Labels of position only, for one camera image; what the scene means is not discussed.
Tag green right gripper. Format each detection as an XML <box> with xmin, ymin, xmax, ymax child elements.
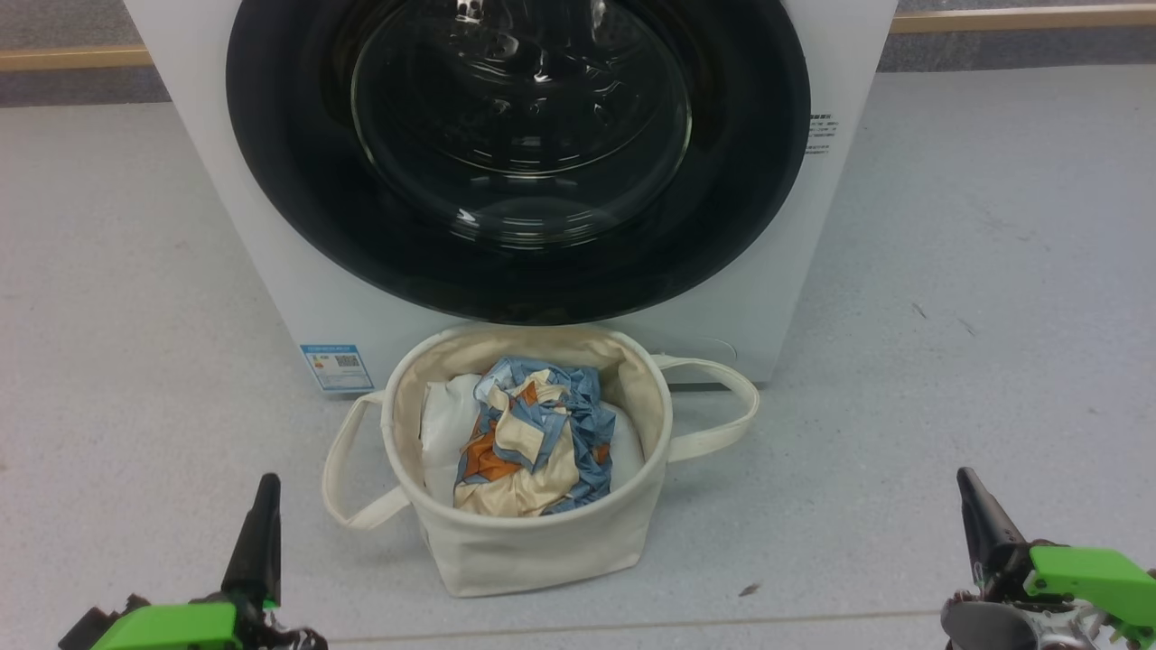
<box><xmin>939</xmin><ymin>467</ymin><xmax>1156</xmax><ymax>650</ymax></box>

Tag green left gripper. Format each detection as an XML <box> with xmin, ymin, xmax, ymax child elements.
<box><xmin>59</xmin><ymin>473</ymin><xmax>328</xmax><ymax>650</ymax></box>

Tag plain white garment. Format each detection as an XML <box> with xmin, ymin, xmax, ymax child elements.
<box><xmin>420</xmin><ymin>373</ymin><xmax>645</xmax><ymax>506</ymax></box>

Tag blue orange cream patterned garment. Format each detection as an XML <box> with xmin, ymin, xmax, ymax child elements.
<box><xmin>453</xmin><ymin>356</ymin><xmax>619</xmax><ymax>518</ymax></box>

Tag washing machine door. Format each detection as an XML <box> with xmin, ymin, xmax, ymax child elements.
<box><xmin>226</xmin><ymin>0</ymin><xmax>812</xmax><ymax>327</ymax></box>

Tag white front-load washing machine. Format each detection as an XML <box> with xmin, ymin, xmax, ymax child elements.
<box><xmin>124</xmin><ymin>0</ymin><xmax>900</xmax><ymax>396</ymax></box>

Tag blue energy label sticker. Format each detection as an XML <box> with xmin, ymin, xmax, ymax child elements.
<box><xmin>300</xmin><ymin>342</ymin><xmax>375</xmax><ymax>395</ymax></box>

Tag cream canvas laundry basket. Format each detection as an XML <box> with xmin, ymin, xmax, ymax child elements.
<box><xmin>322</xmin><ymin>323</ymin><xmax>761</xmax><ymax>599</ymax></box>

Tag round white filter cover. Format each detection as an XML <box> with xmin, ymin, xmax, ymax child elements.
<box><xmin>664</xmin><ymin>336</ymin><xmax>739</xmax><ymax>369</ymax></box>

